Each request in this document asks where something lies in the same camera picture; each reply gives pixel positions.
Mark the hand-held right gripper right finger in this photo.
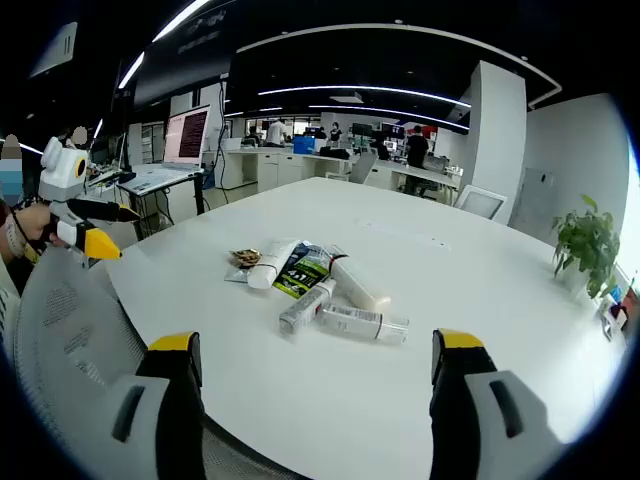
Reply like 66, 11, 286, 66
428, 328, 571, 480

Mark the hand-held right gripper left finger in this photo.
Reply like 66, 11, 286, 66
84, 330, 209, 480

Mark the small white skincare bottle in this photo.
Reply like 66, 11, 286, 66
315, 302, 411, 346
278, 278, 339, 337

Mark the gold skincare sachet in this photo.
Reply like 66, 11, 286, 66
228, 248, 263, 270

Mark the red collar white skincare bottle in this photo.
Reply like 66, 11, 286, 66
329, 244, 394, 308

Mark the white skincare tube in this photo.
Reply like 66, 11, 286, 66
247, 238, 301, 291

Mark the black green skincare sachet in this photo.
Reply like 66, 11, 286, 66
272, 242, 334, 300

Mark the person's left hand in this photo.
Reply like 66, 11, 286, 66
14, 204, 69, 250

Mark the white standing desk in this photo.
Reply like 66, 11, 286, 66
115, 167, 207, 239

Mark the white wristwatch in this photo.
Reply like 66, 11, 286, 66
3, 212, 29, 261

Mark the grey mesh office chair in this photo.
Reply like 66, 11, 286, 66
13, 244, 281, 480

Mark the open laptop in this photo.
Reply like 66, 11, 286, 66
130, 103, 212, 189

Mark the white air conditioner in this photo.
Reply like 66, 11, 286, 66
28, 22, 80, 80

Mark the white counter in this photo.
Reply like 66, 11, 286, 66
222, 144, 361, 192

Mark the white framed chair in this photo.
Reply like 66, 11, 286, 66
453, 184, 509, 222

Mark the green potted plant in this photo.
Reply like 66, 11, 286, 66
551, 194, 622, 301

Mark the white office desk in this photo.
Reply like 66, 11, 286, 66
389, 162, 462, 201

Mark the ceiling light strip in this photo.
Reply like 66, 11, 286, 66
257, 84, 472, 110

